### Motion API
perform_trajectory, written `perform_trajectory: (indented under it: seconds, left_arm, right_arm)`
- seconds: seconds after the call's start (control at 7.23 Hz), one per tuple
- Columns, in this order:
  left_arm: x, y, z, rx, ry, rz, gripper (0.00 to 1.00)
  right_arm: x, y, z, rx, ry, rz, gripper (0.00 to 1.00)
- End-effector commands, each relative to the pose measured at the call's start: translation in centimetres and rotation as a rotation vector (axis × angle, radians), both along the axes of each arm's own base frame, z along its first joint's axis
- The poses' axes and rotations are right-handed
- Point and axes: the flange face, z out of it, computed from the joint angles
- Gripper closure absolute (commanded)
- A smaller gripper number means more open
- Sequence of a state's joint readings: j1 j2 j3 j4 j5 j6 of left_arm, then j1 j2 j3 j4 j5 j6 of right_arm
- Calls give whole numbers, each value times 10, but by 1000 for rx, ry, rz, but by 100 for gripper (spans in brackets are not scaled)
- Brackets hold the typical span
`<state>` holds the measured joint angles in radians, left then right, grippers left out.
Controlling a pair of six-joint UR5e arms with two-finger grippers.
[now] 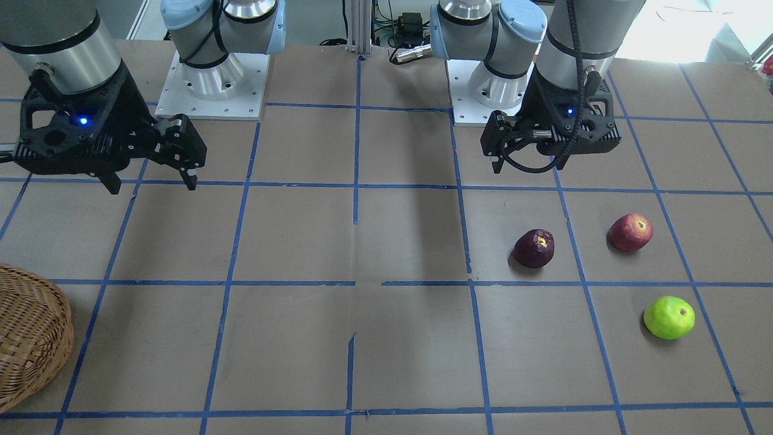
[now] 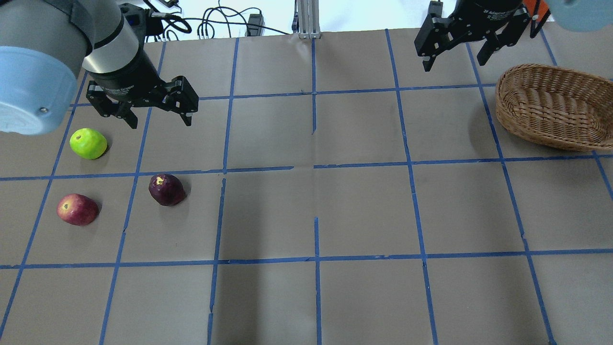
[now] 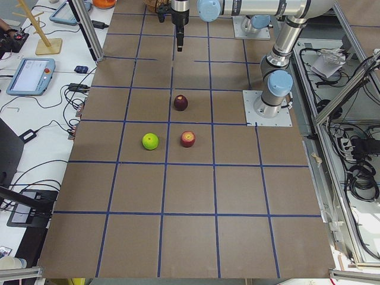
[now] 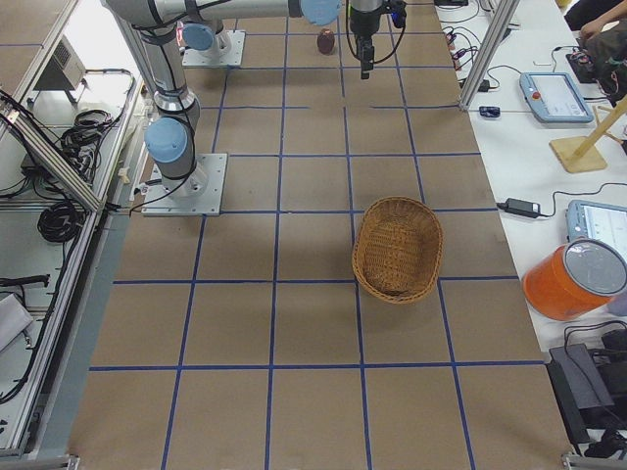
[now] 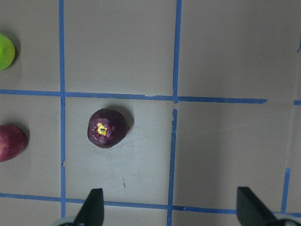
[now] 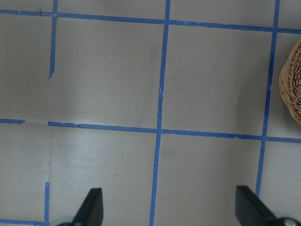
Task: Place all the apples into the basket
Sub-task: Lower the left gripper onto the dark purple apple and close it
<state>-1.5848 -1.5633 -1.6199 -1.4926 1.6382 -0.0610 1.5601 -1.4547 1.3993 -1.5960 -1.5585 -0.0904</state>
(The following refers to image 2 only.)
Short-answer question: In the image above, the aluminium frame post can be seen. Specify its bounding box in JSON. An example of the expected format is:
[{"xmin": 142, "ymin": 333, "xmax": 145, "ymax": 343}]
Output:
[{"xmin": 292, "ymin": 0, "xmax": 321, "ymax": 39}]

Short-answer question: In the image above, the black cables bundle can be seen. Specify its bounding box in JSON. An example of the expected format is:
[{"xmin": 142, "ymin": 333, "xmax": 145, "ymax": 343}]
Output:
[{"xmin": 144, "ymin": 0, "xmax": 293, "ymax": 40}]

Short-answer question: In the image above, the green apple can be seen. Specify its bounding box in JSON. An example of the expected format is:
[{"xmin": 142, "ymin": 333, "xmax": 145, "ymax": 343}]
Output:
[{"xmin": 68, "ymin": 127, "xmax": 109, "ymax": 160}]

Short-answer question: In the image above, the woven wicker basket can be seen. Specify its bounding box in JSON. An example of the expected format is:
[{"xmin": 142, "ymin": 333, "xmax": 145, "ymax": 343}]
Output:
[{"xmin": 495, "ymin": 64, "xmax": 613, "ymax": 151}]

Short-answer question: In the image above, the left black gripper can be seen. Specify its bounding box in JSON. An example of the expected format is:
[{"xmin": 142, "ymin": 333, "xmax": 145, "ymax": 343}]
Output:
[{"xmin": 86, "ymin": 46, "xmax": 199, "ymax": 129}]

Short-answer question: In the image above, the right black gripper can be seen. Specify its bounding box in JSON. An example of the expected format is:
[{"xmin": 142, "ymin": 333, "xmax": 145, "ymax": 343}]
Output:
[{"xmin": 414, "ymin": 0, "xmax": 530, "ymax": 72}]

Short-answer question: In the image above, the black power adapter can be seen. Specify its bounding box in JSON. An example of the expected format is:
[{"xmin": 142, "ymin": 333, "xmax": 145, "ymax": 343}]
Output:
[{"xmin": 245, "ymin": 13, "xmax": 263, "ymax": 37}]

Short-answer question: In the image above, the red apple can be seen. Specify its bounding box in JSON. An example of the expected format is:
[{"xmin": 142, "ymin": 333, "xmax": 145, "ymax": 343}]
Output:
[{"xmin": 56, "ymin": 194, "xmax": 100, "ymax": 227}]

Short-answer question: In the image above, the dark purple apple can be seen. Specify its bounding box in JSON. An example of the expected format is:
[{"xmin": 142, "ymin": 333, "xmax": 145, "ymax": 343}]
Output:
[{"xmin": 148, "ymin": 174, "xmax": 187, "ymax": 206}]

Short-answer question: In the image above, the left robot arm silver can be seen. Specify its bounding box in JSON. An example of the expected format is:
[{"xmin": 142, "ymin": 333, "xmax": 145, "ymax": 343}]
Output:
[{"xmin": 0, "ymin": 0, "xmax": 199, "ymax": 136}]

